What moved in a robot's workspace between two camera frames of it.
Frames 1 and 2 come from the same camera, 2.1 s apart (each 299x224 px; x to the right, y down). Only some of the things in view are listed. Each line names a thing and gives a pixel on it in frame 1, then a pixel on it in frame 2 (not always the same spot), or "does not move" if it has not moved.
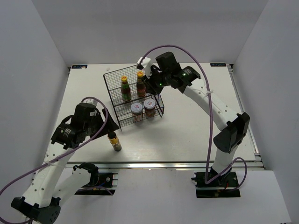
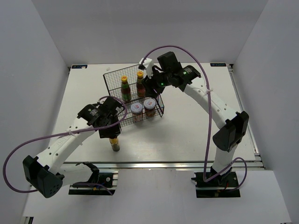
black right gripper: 150,88 does not move
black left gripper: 111,126 → 115,130
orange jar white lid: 149,105 does not move
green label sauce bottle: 126,95 does not move
